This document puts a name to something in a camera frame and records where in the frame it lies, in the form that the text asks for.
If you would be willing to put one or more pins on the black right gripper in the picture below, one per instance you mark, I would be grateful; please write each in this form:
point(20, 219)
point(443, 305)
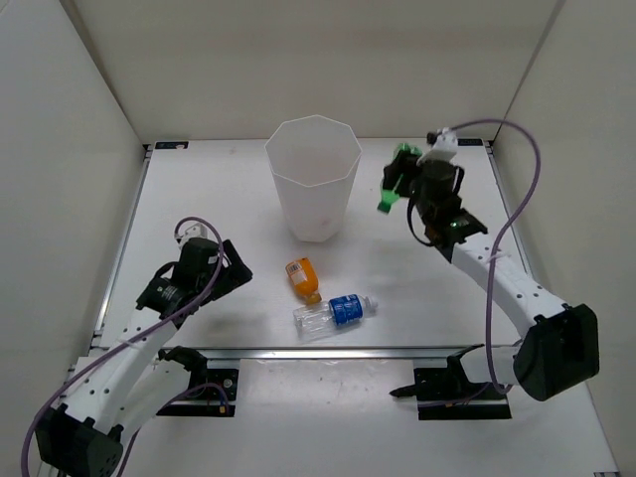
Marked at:
point(404, 166)

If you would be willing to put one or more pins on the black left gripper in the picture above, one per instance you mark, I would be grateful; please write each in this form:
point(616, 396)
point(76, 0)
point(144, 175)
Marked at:
point(233, 275)

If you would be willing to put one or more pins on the green plastic bottle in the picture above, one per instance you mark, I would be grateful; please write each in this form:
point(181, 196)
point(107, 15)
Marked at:
point(399, 175)

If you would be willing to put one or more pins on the orange juice bottle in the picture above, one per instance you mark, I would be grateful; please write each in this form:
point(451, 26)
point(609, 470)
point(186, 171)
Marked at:
point(304, 280)

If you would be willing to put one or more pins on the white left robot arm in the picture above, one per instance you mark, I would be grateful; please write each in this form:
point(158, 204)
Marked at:
point(110, 399)

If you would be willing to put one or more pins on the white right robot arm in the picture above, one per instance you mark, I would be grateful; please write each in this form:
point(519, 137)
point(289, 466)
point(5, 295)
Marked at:
point(558, 347)

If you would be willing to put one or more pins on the white octagonal bin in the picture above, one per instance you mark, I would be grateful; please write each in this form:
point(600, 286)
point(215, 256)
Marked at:
point(313, 161)

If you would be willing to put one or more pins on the dark right corner sticker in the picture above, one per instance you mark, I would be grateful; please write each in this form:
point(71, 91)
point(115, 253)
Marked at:
point(469, 142)

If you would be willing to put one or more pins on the dark corner sticker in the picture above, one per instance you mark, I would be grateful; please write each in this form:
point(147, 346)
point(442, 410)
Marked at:
point(171, 145)
point(469, 142)

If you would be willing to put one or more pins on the clear bottle blue label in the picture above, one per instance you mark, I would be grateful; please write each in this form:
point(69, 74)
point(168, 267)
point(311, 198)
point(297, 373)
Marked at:
point(332, 317)

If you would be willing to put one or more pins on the dark left corner sticker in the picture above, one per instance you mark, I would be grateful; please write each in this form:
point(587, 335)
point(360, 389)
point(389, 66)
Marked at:
point(171, 145)

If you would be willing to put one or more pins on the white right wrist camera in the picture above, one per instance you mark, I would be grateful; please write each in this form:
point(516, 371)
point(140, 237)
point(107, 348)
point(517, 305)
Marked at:
point(442, 146)

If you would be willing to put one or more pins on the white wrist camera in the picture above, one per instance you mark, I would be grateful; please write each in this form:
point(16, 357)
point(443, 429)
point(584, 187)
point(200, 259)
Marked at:
point(196, 230)
point(442, 146)

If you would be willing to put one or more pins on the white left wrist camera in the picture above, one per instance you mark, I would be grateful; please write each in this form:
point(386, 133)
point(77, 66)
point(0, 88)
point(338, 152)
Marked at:
point(196, 230)

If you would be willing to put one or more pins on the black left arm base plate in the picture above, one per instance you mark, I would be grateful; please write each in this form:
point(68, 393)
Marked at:
point(212, 394)

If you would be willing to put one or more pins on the aluminium table edge rail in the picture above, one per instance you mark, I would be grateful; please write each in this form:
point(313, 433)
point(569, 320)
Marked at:
point(329, 353)

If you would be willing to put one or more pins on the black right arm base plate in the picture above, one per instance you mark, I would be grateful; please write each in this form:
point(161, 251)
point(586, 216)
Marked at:
point(442, 402)

